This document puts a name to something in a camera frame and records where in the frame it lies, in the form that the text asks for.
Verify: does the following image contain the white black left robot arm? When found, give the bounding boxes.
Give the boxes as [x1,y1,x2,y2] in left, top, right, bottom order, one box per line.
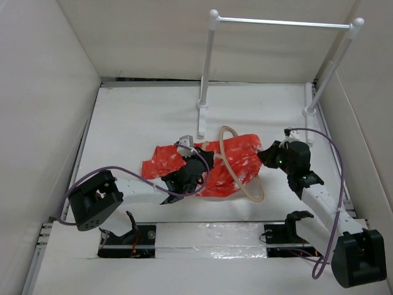
[66,147,214,245]

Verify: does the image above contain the wooden clothes hanger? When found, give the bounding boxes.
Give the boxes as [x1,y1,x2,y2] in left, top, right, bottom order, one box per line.
[197,125,265,202]

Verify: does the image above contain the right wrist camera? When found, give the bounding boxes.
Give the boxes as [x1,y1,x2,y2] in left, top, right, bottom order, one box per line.
[284,128,301,143]

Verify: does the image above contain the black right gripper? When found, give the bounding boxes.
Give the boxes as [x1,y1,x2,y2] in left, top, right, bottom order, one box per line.
[259,140,294,175]

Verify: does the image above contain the white clothes rack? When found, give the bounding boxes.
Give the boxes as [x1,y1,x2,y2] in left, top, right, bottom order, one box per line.
[195,9,365,148]

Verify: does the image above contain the orange white tie-dye trousers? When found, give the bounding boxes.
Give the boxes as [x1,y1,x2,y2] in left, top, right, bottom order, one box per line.
[141,133,263,199]

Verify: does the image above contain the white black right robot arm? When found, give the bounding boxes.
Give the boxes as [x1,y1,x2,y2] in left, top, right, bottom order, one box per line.
[257,141,387,288]

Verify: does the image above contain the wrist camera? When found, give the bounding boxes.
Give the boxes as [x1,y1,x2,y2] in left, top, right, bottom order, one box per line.
[174,135,197,157]
[284,128,301,143]

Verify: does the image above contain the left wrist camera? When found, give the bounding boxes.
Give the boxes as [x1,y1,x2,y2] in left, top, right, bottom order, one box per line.
[174,135,197,157]

